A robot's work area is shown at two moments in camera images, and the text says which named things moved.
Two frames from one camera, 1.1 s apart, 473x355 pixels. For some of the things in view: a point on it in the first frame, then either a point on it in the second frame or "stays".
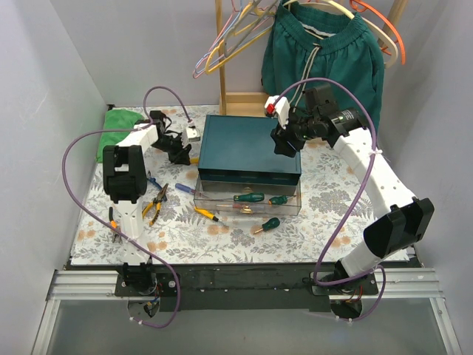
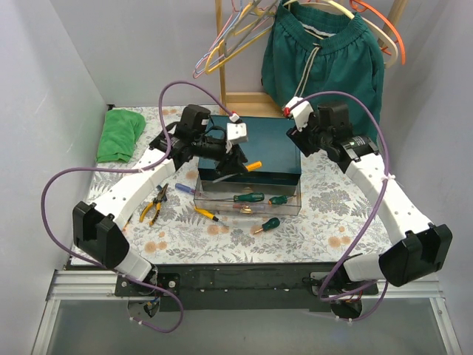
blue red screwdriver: (185, 188) stays
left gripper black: (177, 149) → (229, 158)
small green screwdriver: (279, 200) stays
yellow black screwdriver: (208, 214) stays
